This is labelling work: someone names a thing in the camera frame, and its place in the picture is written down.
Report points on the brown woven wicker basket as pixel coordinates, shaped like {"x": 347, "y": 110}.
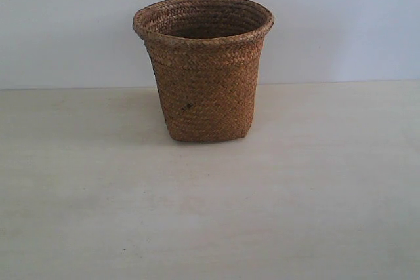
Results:
{"x": 205, "y": 55}

